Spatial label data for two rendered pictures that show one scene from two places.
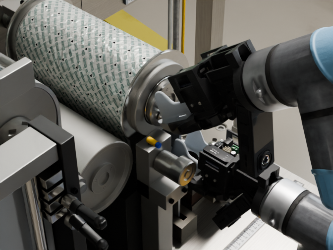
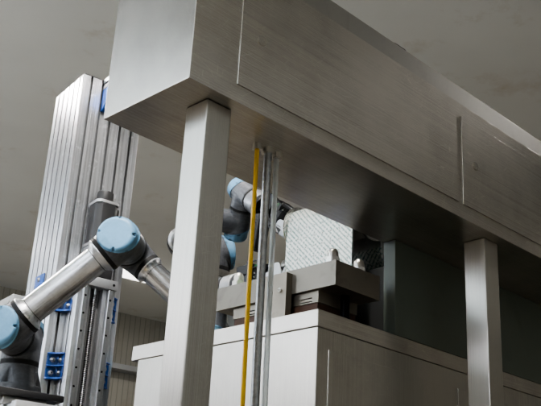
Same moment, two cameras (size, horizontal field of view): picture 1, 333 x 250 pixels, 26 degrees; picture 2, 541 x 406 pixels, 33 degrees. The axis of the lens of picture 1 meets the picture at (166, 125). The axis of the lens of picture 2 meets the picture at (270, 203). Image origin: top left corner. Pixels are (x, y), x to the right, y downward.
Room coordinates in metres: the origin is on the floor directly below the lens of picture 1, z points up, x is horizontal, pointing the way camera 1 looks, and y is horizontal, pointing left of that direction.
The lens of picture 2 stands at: (3.25, 0.12, 0.35)
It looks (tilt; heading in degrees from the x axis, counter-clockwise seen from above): 22 degrees up; 185
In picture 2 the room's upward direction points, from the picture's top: 3 degrees clockwise
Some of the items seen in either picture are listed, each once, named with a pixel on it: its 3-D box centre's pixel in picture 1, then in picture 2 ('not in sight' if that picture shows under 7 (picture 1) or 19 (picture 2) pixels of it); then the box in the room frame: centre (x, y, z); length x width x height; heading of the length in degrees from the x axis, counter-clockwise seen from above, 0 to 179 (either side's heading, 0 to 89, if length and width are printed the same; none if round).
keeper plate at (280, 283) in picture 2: not in sight; (272, 298); (1.13, -0.03, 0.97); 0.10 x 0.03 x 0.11; 49
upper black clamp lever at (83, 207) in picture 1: (86, 214); not in sight; (0.49, 0.08, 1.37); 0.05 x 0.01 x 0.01; 49
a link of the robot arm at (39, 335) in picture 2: not in sight; (22, 339); (0.52, -0.84, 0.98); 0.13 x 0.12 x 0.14; 177
